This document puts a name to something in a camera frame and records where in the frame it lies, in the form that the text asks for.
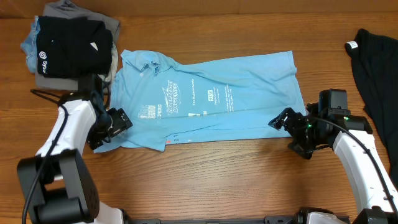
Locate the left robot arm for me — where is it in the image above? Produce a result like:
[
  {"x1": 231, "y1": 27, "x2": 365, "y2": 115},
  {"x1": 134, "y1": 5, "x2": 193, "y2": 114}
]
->
[{"x1": 17, "y1": 90, "x2": 132, "y2": 223}]

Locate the light blue printed t-shirt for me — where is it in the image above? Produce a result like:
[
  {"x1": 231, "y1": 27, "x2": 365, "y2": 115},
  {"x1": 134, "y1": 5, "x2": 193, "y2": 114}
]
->
[{"x1": 99, "y1": 50, "x2": 305, "y2": 152}]

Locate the folded blue denim garment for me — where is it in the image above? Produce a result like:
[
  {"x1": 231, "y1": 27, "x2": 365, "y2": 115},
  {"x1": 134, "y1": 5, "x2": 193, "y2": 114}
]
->
[{"x1": 20, "y1": 16, "x2": 40, "y2": 73}]

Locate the black unfolded shirt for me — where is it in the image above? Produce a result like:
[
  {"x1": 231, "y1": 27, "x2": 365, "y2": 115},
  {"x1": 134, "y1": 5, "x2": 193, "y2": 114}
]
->
[{"x1": 345, "y1": 29, "x2": 397, "y2": 185}]

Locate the folded grey garment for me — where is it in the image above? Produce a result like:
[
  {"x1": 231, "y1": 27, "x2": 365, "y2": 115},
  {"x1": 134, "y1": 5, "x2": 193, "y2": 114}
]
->
[{"x1": 35, "y1": 0, "x2": 120, "y2": 91}]

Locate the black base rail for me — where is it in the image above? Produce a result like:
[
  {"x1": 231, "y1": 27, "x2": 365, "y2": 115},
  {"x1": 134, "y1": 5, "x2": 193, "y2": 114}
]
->
[{"x1": 124, "y1": 214, "x2": 351, "y2": 224}]

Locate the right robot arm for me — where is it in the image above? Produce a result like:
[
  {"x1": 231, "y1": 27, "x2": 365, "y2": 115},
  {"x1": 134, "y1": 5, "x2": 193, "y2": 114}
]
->
[{"x1": 269, "y1": 108, "x2": 397, "y2": 223}]

